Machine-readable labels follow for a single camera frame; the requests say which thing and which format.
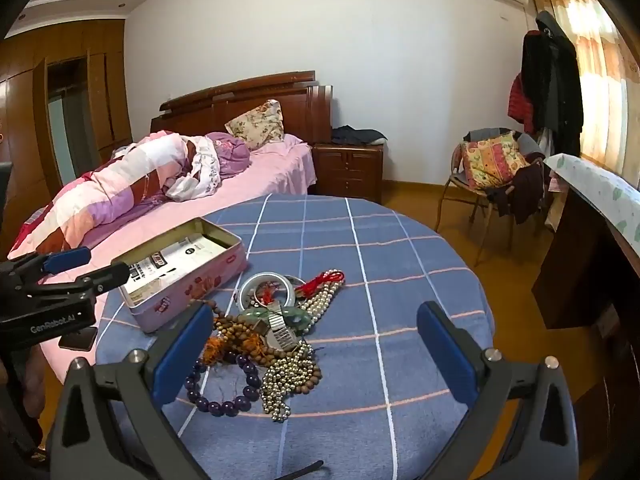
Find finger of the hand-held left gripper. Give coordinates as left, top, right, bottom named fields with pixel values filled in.
left=30, top=262, right=131, bottom=302
left=0, top=246, right=93, bottom=287

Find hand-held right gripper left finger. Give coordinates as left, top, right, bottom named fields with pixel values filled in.
left=45, top=302, right=216, bottom=480

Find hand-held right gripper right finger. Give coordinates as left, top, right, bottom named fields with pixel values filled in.
left=416, top=301, right=577, bottom=480

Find wooden bead necklace orange tassel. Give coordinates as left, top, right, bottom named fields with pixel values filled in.
left=192, top=299, right=323, bottom=393

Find purple bead bracelet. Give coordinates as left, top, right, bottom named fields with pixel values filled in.
left=185, top=352, right=262, bottom=417

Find pink tin box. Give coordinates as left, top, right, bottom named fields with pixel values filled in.
left=111, top=217, right=248, bottom=334

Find silver bead necklace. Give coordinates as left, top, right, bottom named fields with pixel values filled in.
left=260, top=345, right=316, bottom=423

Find green segmented jade bracelet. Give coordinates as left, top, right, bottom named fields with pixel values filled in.
left=284, top=309, right=314, bottom=335

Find pink patchwork quilt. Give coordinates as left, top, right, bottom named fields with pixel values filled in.
left=7, top=131, right=201, bottom=256

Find round table blue plaid cloth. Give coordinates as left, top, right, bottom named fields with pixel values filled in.
left=95, top=194, right=496, bottom=480

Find silver metal bangle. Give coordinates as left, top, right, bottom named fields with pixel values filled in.
left=237, top=272, right=307, bottom=313

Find white floral cloth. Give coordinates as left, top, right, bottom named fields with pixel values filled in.
left=165, top=135, right=223, bottom=201

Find dark wooden desk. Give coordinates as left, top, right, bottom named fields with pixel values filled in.
left=532, top=180, right=640, bottom=333

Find wooden wardrobe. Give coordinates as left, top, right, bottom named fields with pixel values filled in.
left=0, top=19, right=133, bottom=256

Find purple blanket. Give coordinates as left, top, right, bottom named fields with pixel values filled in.
left=205, top=131, right=251, bottom=181

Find dark garment on chair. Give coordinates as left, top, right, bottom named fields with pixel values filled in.
left=487, top=162, right=546, bottom=226

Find bed with pink sheet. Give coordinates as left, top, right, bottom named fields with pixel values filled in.
left=7, top=132, right=318, bottom=386

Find colourful patterned cushion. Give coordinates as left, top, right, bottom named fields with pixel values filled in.
left=460, top=132, right=531, bottom=191

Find wooden headboard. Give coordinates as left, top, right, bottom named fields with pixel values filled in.
left=150, top=71, right=335, bottom=146

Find wooden nightstand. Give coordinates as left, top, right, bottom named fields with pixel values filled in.
left=312, top=142, right=385, bottom=206

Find floral pillow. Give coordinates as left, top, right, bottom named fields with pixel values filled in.
left=225, top=100, right=286, bottom=151

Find white green patterned cloth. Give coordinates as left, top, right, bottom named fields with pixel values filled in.
left=542, top=154, right=640, bottom=246

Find wooden chair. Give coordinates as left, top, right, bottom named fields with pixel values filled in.
left=435, top=130, right=546, bottom=266

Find dark folded clothes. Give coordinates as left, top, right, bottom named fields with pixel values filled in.
left=331, top=126, right=388, bottom=147

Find red hanging garment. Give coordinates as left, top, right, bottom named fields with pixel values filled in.
left=507, top=72, right=526, bottom=123

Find black hanging coat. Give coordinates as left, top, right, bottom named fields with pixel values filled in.
left=520, top=10, right=585, bottom=156

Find patterned curtain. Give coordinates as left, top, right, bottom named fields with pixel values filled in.
left=522, top=0, right=631, bottom=171

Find white pearl necklace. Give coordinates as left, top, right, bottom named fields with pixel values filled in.
left=295, top=270, right=346, bottom=336

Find red knotted cord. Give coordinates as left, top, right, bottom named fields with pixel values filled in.
left=298, top=270, right=346, bottom=295

